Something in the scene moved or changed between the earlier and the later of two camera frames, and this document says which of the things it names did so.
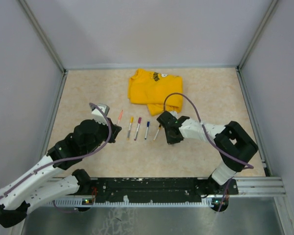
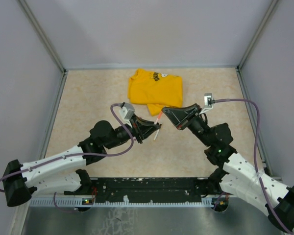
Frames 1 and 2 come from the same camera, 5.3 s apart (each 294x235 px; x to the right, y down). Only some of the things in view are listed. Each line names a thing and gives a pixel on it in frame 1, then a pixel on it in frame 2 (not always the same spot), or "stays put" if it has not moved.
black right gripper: x=172 y=141 → x=180 y=116
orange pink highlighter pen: x=120 y=117 → x=158 y=117
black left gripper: x=115 y=129 → x=142 y=128
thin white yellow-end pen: x=156 y=135 stays put
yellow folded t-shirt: x=150 y=87 stays put
